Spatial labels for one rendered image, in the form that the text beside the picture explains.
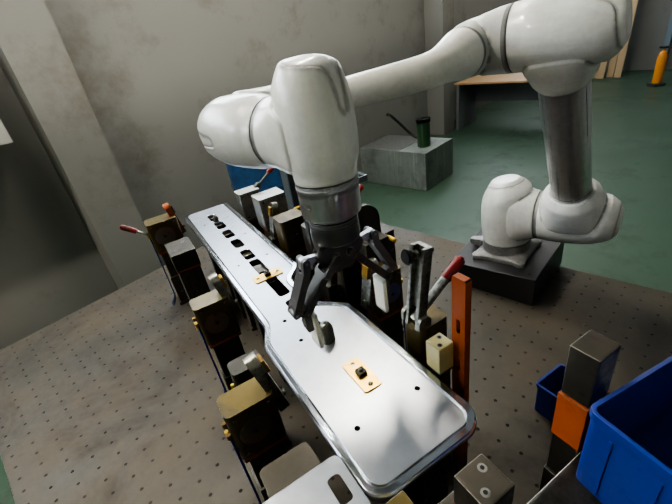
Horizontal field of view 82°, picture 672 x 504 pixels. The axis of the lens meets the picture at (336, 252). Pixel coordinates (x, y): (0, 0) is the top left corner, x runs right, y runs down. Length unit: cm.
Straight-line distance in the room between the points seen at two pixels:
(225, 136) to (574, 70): 66
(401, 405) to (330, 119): 48
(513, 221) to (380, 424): 86
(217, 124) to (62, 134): 239
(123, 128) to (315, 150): 291
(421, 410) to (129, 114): 302
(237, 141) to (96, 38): 281
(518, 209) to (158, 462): 124
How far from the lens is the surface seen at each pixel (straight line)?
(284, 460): 72
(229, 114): 60
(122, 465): 125
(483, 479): 57
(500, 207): 135
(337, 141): 49
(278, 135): 51
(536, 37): 90
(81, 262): 339
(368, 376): 76
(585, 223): 129
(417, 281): 74
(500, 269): 141
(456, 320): 70
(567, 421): 64
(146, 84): 342
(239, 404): 73
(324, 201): 52
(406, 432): 69
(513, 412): 111
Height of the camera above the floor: 157
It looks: 29 degrees down
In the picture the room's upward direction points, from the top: 10 degrees counter-clockwise
